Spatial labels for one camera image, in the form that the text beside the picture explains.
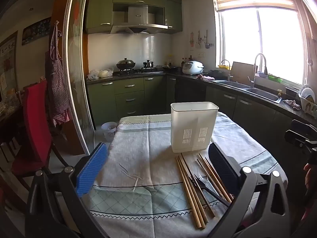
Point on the dark kitchen countertop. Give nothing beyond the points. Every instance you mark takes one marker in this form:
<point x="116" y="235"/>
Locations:
<point x="188" y="77"/>

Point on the yellowish plastic bag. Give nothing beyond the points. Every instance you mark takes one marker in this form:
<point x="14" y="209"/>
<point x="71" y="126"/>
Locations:
<point x="104" y="73"/>

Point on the green kitchen cabinets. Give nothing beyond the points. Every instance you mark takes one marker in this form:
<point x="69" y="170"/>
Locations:
<point x="99" y="12"/>
<point x="128" y="96"/>

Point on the dark brown wooden chopstick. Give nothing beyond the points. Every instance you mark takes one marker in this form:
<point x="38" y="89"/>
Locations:
<point x="198" y="187"/>
<point x="201" y="187"/>

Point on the cluttered dining table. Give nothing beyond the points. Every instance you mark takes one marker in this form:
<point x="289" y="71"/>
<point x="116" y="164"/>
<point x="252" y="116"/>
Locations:
<point x="10" y="104"/>

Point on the small steel faucet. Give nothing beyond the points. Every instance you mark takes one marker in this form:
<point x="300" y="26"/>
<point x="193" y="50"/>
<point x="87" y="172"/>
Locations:
<point x="229" y="69"/>

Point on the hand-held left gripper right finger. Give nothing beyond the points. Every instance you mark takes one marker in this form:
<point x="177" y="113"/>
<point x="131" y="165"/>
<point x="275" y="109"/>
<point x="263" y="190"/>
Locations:
<point x="220" y="166"/>

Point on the wooden cutting board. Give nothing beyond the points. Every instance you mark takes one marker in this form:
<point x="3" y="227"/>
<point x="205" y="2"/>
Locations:
<point x="242" y="72"/>

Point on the white rice cooker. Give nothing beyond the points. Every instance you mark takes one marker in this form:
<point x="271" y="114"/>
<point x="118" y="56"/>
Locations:
<point x="192" y="68"/>

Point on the pink cloth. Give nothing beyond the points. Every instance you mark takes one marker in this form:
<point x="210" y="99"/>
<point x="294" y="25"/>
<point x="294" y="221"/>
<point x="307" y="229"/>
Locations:
<point x="205" y="77"/>

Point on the striped window blind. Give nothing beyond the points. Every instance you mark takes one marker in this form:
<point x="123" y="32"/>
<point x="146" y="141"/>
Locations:
<point x="255" y="0"/>

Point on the green lower kitchen cabinets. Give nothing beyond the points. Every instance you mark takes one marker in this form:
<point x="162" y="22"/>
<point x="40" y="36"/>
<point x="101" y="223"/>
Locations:
<point x="128" y="96"/>

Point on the gas stove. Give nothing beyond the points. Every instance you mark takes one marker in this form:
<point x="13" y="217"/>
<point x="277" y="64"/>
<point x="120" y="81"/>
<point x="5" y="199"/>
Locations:
<point x="138" y="71"/>

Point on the white plastic utensil holder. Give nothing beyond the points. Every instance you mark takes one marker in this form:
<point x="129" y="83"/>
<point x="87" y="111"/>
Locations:
<point x="190" y="124"/>

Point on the dark frying pan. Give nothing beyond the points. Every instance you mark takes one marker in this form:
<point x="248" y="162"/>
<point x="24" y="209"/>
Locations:
<point x="171" y="67"/>

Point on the white plastic bag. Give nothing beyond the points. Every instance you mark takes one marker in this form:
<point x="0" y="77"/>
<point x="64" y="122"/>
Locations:
<point x="93" y="74"/>

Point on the black wok with lid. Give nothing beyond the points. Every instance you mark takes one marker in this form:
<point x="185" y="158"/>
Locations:
<point x="125" y="64"/>

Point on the hanging kitchen utensils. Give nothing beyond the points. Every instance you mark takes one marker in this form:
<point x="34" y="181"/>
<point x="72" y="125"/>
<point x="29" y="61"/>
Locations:
<point x="199" y="41"/>

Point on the steel double sink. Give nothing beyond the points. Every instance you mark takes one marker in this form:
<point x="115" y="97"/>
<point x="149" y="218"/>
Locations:
<point x="262" y="93"/>

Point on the patterned pale green tablecloth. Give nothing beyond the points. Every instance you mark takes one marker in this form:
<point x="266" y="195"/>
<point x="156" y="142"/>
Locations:
<point x="138" y="153"/>

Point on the yellow sponge tray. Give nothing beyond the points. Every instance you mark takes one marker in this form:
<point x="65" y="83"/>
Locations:
<point x="224" y="67"/>

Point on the green upper kitchen cabinets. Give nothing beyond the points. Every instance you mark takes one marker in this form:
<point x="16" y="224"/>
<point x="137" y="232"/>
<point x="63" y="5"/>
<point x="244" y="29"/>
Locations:
<point x="99" y="12"/>

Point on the condiment bottles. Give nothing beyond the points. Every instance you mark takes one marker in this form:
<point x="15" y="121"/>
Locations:
<point x="187" y="60"/>

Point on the kitchen window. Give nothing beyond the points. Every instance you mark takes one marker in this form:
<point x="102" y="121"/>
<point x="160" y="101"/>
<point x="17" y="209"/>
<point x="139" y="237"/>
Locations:
<point x="272" y="42"/>

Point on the green plastic container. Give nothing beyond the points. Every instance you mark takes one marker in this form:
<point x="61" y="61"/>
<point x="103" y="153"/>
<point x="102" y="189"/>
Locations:
<point x="275" y="78"/>

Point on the tall steel faucet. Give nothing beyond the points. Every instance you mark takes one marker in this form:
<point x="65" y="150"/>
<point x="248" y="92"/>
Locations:
<point x="255" y="62"/>

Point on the person's right hand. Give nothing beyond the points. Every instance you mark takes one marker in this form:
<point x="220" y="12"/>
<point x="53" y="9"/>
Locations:
<point x="311" y="178"/>

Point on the glass sliding door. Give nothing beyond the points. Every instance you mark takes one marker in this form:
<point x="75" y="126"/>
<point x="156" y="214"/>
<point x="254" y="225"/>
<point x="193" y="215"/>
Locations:
<point x="76" y="67"/>

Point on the dish rack with plates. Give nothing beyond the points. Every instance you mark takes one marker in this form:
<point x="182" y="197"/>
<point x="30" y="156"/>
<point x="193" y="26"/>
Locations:
<point x="308" y="101"/>

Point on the steel range hood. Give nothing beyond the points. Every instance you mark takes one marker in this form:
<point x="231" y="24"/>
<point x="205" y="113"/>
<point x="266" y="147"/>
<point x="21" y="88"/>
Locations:
<point x="138" y="17"/>

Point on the red checked apron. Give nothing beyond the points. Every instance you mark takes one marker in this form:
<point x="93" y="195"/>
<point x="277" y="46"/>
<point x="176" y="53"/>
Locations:
<point x="58" y="89"/>

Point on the grey rag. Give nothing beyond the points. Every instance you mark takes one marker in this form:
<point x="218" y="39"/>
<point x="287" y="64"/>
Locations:
<point x="292" y="104"/>

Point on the red chair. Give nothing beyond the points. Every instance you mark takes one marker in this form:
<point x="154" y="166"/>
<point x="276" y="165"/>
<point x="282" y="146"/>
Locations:
<point x="37" y="119"/>

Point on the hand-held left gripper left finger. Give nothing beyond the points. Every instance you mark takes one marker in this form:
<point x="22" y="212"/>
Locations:
<point x="91" y="171"/>

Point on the white trash bin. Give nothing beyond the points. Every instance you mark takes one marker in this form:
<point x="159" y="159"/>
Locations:
<point x="109" y="131"/>

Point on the light bamboo chopstick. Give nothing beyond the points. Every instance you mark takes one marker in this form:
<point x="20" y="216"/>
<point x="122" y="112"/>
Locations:
<point x="197" y="193"/>
<point x="194" y="193"/>
<point x="190" y="193"/>
<point x="187" y="193"/>

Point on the soap dispenser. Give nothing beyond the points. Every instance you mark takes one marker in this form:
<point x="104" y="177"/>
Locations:
<point x="279" y="93"/>

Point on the black kettle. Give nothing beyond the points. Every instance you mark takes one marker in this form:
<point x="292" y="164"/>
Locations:
<point x="148" y="64"/>

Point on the wall calendar scroll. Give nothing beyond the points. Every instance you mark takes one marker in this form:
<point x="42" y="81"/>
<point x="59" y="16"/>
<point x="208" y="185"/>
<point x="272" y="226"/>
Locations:
<point x="7" y="64"/>

